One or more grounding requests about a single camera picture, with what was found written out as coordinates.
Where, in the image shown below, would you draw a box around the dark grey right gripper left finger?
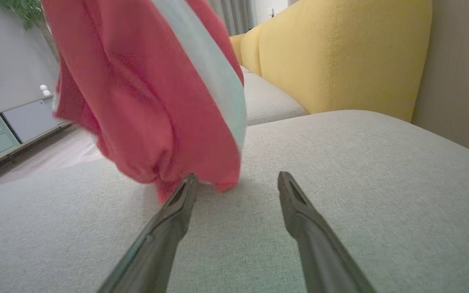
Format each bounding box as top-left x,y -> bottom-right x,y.
97,174 -> 197,293

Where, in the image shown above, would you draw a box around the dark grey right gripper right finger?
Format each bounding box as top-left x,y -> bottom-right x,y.
278,171 -> 377,293

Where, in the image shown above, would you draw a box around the red shorts with white stripe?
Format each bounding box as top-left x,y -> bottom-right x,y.
41,0 -> 247,204

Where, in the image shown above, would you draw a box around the large grey sofa seat cushion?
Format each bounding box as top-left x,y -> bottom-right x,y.
0,110 -> 469,293

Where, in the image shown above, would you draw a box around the small grey sofa seat cushion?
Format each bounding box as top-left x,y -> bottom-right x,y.
241,65 -> 308,127

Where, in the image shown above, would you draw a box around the grey and mint TV cabinet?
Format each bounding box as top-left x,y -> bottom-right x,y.
0,96 -> 74,172

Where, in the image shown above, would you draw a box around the wide yellow sofa back cushion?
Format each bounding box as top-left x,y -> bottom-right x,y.
259,0 -> 433,122

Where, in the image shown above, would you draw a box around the narrow yellow sofa back cushion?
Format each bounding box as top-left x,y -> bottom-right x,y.
230,34 -> 246,66
241,25 -> 264,77

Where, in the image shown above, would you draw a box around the grey curtain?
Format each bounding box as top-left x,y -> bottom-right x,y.
208,0 -> 255,36

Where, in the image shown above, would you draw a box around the green leafy houseplant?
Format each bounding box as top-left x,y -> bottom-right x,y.
0,0 -> 60,62

